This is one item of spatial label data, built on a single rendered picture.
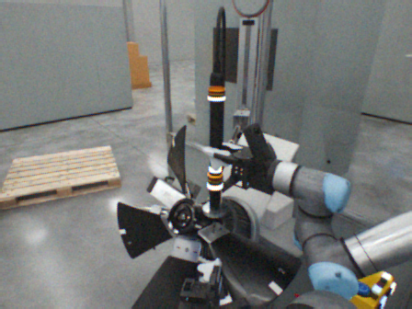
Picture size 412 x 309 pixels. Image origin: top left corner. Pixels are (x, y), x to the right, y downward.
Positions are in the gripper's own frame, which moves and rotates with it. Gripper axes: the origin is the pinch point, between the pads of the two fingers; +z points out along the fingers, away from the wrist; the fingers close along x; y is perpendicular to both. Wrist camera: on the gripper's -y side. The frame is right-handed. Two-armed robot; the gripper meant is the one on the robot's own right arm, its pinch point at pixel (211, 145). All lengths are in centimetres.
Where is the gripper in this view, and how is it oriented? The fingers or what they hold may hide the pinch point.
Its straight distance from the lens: 80.4
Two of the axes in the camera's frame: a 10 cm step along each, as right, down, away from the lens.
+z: -7.8, -2.6, 5.7
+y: -0.1, 9.1, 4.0
